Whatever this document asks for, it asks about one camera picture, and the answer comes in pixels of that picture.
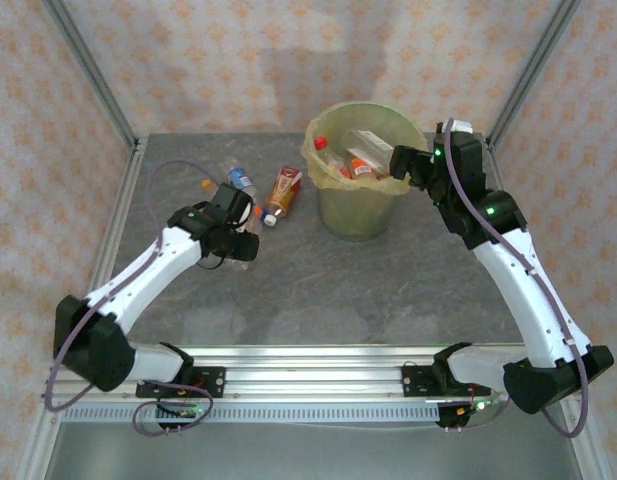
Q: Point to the blue-white label bottle blue cap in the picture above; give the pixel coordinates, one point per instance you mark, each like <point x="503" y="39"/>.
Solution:
<point x="239" y="177"/>

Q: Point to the orange juice bottle orange cap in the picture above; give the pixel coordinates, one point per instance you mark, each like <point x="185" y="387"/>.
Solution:
<point x="206" y="184"/>

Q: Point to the orange label bottle tan cap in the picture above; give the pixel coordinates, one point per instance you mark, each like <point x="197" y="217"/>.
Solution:
<point x="360" y="167"/>

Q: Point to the red label bottle red cap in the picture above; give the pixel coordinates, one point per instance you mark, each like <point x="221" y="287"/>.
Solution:
<point x="320" y="143"/>

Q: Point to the yellow plastic bin liner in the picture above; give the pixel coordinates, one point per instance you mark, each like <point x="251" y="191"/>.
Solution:
<point x="338" y="182"/>

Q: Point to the green translucent plastic bin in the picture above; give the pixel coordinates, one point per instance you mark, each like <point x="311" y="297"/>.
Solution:
<point x="355" y="215"/>

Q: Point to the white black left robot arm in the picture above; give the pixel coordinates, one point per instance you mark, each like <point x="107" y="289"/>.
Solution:
<point x="138" y="275"/>

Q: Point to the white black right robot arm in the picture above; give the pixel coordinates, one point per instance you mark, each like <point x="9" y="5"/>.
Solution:
<point x="528" y="300"/>

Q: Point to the small green-lit circuit board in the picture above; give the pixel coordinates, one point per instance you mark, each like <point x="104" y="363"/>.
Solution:
<point x="188" y="411"/>
<point x="480" y="405"/>

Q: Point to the aluminium frame post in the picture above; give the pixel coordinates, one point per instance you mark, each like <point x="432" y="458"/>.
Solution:
<point x="88" y="65"/>
<point x="533" y="65"/>

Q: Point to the aluminium base rail beam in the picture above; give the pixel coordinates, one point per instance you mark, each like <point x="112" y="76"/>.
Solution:
<point x="313" y="377"/>

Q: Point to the aluminium frame leg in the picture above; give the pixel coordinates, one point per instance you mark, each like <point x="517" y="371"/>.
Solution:
<point x="602" y="472"/>
<point x="38" y="450"/>

